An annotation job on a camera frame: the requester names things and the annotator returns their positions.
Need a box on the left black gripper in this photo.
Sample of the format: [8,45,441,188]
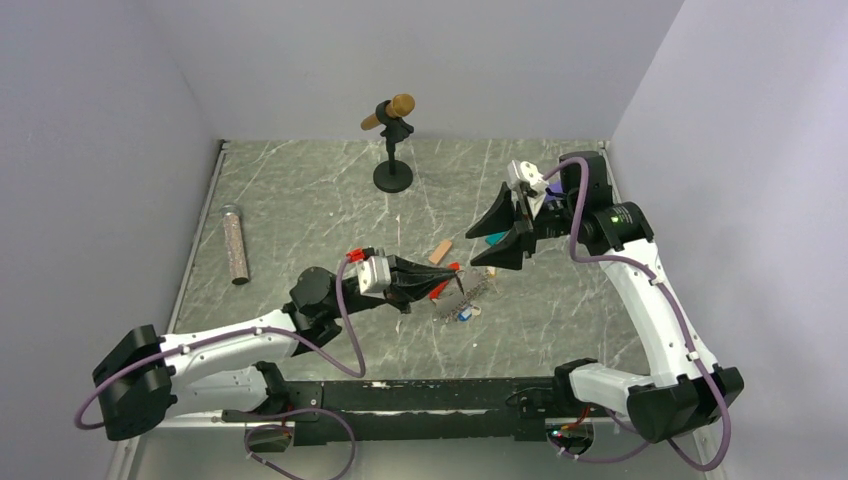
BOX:
[328,253,457,319]

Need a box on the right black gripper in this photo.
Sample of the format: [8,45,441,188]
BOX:
[466,181,580,269]

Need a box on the red carabiner keyring with chain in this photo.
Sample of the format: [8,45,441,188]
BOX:
[430,267,496,323]

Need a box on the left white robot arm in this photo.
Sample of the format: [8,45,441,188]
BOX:
[74,248,459,441]

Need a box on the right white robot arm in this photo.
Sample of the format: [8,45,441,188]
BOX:
[466,152,744,444]

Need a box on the teal block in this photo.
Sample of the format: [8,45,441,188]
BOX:
[485,232,506,246]

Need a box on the peach block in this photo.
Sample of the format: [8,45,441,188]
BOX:
[428,239,453,265]

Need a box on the black microphone stand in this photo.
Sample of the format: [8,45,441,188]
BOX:
[373,100,414,193]

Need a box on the brown microphone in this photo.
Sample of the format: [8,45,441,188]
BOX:
[360,93,416,131]

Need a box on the glitter tube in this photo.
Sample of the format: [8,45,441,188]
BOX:
[221,204,250,285]

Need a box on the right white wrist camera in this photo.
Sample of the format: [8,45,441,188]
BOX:
[506,160,549,199]

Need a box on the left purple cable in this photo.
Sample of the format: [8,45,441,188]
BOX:
[74,256,368,432]

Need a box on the purple cable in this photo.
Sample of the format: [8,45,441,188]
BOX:
[543,156,734,473]
[74,256,368,432]

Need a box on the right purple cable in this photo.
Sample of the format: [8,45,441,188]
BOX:
[543,156,734,473]

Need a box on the purple cylinder handle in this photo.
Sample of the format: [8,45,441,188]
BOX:
[545,182,566,201]

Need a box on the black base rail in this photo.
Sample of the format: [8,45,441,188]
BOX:
[221,377,604,446]

